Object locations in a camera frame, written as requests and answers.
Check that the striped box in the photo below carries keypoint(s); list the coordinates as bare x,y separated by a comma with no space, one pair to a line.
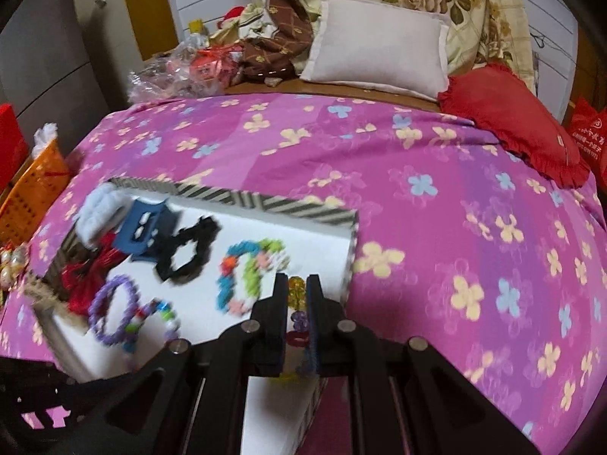
294,241

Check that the orange plastic basket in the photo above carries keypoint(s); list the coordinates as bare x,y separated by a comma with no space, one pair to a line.
33,189

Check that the egg-shaped wrapped packet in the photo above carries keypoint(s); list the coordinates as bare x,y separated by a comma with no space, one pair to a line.
14,265

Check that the white plastic bag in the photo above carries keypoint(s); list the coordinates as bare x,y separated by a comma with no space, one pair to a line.
45,137

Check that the red plush toy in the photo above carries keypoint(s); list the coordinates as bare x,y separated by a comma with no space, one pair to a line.
232,15

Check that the brown patterned quilt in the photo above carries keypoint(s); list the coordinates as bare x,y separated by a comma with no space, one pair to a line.
275,33

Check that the red box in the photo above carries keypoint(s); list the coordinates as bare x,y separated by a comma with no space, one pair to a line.
9,147

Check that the leopard print hair bow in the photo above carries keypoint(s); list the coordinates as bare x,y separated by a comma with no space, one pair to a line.
45,294

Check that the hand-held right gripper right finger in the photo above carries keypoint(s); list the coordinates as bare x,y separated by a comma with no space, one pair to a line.
315,327

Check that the pink floral bedsheet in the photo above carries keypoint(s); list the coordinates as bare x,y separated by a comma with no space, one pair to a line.
427,246

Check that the clear plastic bags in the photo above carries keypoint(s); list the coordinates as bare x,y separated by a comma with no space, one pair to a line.
166,71

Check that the grey cabinet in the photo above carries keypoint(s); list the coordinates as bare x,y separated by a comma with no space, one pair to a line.
52,47

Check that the red frilled cushion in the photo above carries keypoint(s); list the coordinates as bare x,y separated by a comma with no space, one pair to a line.
517,118

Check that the blue hair claw clip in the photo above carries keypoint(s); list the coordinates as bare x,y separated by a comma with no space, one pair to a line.
142,232

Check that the brown scrunchie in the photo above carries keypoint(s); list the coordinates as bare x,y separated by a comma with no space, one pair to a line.
166,265

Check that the light blue fluffy scrunchie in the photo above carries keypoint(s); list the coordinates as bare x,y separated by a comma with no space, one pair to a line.
99,213

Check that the brown woven bed mat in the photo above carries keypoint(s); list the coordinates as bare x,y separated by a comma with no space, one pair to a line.
332,92

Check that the red shopping bag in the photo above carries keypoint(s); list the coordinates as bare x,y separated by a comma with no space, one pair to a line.
590,142

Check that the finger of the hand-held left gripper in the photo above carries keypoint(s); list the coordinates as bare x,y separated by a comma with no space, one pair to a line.
28,388

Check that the white pillow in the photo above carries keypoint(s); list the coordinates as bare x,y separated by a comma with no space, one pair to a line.
379,42

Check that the red scrunchie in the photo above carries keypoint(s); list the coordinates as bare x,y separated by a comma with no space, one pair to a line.
87,275

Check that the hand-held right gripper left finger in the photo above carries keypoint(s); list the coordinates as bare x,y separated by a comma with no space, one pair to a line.
280,322

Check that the floral quilt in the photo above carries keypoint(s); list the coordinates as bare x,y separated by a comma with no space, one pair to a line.
450,0

